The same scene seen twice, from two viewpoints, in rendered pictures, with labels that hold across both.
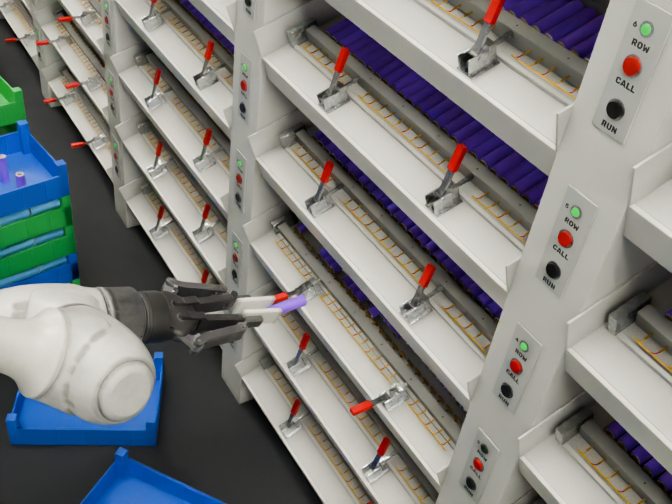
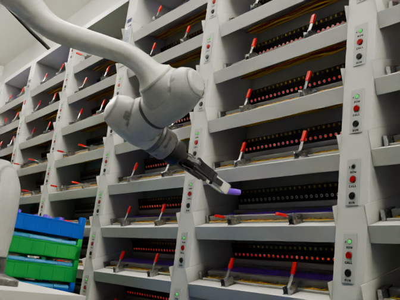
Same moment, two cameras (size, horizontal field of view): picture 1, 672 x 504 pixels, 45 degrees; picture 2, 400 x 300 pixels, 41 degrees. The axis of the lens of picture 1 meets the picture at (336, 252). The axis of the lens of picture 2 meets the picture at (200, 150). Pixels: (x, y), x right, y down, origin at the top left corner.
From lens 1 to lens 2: 136 cm
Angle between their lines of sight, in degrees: 54
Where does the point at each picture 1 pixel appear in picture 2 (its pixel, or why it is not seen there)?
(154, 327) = (180, 144)
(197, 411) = not seen: outside the picture
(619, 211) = (374, 16)
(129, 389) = (197, 78)
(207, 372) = not seen: outside the picture
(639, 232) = (383, 18)
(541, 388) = (369, 105)
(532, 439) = (374, 138)
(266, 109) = (207, 148)
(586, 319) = (377, 64)
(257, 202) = (199, 201)
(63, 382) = (169, 73)
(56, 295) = not seen: hidden behind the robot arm
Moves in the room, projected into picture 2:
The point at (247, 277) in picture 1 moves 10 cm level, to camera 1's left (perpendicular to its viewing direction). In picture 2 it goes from (191, 252) to (162, 249)
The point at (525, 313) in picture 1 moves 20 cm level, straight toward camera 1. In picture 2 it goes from (353, 84) to (351, 52)
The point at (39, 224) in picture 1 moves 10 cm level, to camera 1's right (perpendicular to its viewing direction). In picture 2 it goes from (63, 250) to (90, 253)
